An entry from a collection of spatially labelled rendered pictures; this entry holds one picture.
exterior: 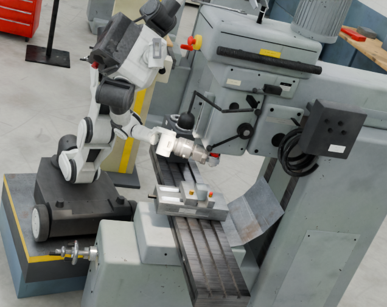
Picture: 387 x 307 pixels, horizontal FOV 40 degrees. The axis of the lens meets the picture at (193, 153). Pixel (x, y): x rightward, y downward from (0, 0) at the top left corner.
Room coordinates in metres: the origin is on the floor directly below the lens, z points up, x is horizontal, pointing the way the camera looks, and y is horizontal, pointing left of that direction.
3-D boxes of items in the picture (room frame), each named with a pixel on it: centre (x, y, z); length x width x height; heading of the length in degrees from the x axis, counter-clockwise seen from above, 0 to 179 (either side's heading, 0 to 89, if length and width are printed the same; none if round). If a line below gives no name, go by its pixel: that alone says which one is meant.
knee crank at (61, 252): (2.13, 0.45, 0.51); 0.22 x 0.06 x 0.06; 111
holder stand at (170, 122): (2.71, 0.12, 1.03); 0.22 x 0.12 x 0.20; 29
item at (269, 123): (2.26, -0.28, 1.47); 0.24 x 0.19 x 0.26; 21
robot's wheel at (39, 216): (2.29, 0.68, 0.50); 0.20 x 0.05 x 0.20; 35
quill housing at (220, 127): (2.19, -0.10, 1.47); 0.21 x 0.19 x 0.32; 21
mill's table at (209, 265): (2.25, -0.07, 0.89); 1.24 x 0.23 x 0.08; 21
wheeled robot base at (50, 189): (2.64, 0.60, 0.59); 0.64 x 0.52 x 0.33; 35
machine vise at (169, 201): (2.20, -0.06, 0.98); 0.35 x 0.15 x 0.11; 109
